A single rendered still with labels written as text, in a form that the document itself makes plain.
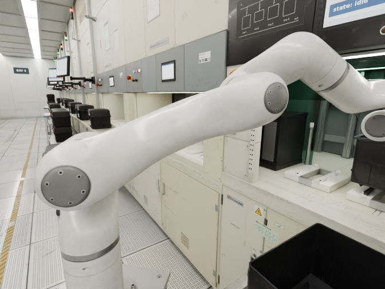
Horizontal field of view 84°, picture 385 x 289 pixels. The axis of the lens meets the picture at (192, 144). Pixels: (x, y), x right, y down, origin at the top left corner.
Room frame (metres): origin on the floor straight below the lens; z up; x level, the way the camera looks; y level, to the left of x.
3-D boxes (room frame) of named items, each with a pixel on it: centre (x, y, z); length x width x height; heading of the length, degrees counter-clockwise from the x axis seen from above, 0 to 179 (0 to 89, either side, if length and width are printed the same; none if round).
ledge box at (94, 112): (2.99, 1.31, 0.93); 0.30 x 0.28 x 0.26; 31
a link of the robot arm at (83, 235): (0.45, 0.23, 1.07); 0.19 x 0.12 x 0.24; 14
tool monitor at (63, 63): (3.33, 1.74, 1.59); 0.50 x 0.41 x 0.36; 124
